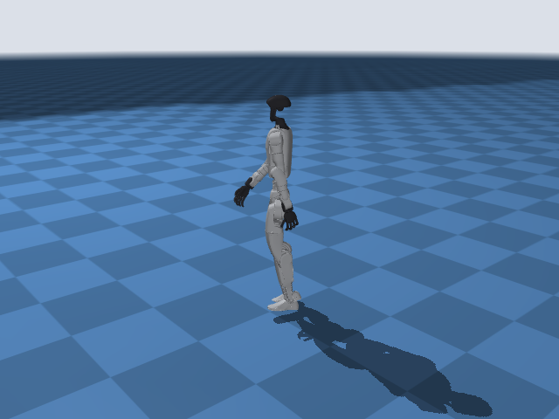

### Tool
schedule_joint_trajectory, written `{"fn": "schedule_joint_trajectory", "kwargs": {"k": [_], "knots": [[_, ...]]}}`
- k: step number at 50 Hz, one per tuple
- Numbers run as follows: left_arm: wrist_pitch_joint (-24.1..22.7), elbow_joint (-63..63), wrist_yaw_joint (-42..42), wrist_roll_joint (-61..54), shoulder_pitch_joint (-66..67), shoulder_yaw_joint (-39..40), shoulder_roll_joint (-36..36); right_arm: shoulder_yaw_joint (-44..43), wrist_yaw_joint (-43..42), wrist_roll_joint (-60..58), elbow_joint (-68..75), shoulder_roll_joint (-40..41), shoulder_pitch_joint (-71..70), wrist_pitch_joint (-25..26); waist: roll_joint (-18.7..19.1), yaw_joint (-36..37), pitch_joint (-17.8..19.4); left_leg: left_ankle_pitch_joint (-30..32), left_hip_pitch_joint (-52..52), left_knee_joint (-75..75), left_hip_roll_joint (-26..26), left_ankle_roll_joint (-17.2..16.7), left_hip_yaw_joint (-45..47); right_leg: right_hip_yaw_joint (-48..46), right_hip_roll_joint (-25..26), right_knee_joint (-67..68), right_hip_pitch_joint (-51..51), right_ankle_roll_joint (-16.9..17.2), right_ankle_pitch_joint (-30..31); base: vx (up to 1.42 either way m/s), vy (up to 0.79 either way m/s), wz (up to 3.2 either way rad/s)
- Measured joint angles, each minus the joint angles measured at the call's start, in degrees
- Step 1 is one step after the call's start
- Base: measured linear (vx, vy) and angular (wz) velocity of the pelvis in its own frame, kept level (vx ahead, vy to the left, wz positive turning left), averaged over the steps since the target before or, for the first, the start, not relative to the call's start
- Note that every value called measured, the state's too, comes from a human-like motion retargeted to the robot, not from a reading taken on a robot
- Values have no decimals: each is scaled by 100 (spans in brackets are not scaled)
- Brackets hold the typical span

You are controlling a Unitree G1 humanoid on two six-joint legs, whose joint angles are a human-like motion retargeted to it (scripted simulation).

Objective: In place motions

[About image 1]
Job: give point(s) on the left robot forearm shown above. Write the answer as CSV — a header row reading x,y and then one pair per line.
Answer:
x,y
281,185

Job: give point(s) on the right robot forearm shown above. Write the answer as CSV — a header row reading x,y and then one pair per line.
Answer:
x,y
259,174

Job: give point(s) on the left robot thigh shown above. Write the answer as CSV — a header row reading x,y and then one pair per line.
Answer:
x,y
274,233

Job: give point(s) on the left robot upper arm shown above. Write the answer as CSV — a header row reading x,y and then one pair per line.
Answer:
x,y
275,141

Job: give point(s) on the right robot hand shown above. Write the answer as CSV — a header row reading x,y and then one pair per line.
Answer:
x,y
242,193

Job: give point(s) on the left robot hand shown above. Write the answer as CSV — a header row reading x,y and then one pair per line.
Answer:
x,y
289,218

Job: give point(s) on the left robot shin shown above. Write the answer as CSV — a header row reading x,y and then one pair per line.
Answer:
x,y
284,272

